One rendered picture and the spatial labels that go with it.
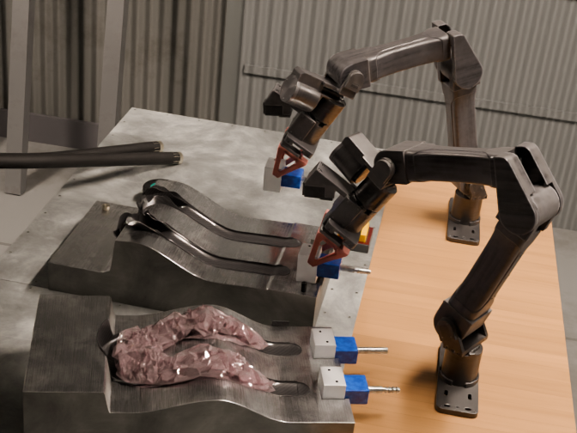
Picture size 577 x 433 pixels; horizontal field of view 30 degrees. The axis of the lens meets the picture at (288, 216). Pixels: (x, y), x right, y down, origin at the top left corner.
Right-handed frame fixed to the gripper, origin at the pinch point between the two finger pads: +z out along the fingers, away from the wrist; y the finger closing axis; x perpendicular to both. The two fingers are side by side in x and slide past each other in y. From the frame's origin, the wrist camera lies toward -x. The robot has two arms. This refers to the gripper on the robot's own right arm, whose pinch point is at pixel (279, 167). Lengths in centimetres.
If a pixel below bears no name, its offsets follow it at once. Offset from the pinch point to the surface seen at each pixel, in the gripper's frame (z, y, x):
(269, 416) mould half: 2, 68, 15
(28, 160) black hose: 27, 9, -43
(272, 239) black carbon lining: 5.0, 17.2, 5.6
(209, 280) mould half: 8.7, 35.9, -1.3
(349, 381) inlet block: -3, 56, 24
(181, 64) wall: 80, -186, -35
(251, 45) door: 55, -182, -18
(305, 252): -4.2, 30.4, 9.8
